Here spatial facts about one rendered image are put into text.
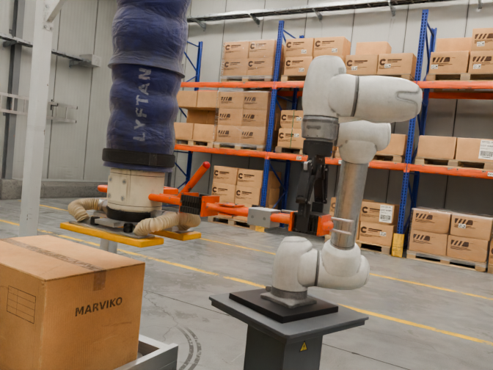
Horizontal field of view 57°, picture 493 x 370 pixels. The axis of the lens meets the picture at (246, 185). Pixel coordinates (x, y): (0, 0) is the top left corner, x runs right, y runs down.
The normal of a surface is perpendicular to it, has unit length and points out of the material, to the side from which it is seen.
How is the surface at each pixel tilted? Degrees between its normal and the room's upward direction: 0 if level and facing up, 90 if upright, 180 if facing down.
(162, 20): 74
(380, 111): 128
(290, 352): 90
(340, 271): 108
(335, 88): 89
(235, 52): 90
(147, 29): 90
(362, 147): 117
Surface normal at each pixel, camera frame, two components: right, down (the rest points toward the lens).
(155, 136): 0.62, -0.10
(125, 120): -0.04, -0.17
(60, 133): 0.86, 0.11
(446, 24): -0.50, -0.01
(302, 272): -0.06, 0.04
